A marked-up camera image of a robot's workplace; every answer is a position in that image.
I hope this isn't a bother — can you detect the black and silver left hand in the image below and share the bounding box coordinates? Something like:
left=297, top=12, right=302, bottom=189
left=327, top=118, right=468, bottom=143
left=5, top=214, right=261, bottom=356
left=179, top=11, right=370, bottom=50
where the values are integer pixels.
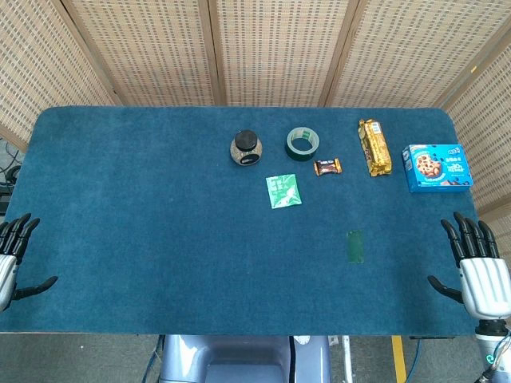
left=0, top=212, right=59, bottom=314

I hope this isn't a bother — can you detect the black and silver right hand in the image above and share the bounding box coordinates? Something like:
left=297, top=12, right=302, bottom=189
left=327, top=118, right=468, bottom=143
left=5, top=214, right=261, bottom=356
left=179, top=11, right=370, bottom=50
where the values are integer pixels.
left=426, top=211, right=511, bottom=321

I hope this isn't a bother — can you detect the green tape strip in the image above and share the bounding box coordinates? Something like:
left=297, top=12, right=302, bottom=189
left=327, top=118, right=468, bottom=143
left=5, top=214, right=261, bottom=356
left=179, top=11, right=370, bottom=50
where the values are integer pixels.
left=345, top=229, right=366, bottom=265

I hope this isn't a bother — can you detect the green tape roll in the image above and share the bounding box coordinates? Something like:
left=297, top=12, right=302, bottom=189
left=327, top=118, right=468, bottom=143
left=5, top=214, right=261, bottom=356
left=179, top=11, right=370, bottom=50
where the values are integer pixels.
left=285, top=126, right=322, bottom=164

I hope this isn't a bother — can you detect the blue cookie box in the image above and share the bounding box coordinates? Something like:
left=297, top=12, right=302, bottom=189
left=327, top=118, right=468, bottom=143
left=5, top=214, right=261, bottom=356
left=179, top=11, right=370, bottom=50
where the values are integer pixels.
left=401, top=143, right=474, bottom=195

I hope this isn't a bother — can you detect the woven bamboo screen panel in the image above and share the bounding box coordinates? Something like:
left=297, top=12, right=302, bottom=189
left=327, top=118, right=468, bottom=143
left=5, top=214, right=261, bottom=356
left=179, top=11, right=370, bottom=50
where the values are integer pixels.
left=0, top=0, right=123, bottom=152
left=59, top=0, right=227, bottom=108
left=437, top=51, right=511, bottom=244
left=319, top=0, right=511, bottom=109
left=207, top=0, right=362, bottom=108

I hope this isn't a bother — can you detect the blue felt table cover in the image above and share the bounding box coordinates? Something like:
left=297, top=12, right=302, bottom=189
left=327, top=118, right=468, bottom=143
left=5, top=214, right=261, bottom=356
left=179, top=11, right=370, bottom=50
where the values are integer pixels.
left=0, top=105, right=481, bottom=336

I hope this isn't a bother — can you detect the white metal stand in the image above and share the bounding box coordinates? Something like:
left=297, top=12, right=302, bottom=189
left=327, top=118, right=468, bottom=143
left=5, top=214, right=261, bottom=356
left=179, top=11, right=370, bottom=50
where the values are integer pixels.
left=328, top=335, right=353, bottom=383

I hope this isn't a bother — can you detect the gold biscuit package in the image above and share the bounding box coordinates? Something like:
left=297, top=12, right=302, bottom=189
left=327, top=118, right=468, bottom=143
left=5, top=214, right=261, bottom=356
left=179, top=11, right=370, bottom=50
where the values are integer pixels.
left=357, top=118, right=394, bottom=179

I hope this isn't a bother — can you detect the small brown candy wrapper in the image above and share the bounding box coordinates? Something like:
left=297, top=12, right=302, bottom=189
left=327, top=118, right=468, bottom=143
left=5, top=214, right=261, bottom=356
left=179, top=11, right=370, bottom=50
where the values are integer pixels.
left=313, top=157, right=344, bottom=178

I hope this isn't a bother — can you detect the green sachet packet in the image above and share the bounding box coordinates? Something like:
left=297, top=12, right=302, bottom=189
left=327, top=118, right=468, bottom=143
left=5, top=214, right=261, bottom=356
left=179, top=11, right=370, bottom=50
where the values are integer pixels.
left=265, top=173, right=303, bottom=210

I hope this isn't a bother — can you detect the grey-blue robot torso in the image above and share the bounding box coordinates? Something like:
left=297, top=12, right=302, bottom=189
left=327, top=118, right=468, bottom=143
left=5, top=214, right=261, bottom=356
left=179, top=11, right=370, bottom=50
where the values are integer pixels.
left=158, top=334, right=332, bottom=383

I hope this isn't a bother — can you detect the glass jar with black lid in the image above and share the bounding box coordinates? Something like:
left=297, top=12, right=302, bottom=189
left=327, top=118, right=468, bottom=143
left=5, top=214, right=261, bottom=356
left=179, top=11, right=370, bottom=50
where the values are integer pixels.
left=228, top=129, right=263, bottom=167

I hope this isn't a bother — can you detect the black cable bundle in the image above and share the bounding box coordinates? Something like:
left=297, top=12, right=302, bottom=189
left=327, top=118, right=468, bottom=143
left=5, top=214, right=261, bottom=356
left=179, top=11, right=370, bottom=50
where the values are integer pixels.
left=0, top=137, right=23, bottom=191

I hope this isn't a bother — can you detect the blue cable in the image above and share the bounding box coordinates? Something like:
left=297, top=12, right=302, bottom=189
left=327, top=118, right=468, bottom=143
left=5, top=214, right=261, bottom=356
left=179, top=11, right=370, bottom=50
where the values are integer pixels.
left=413, top=338, right=426, bottom=383

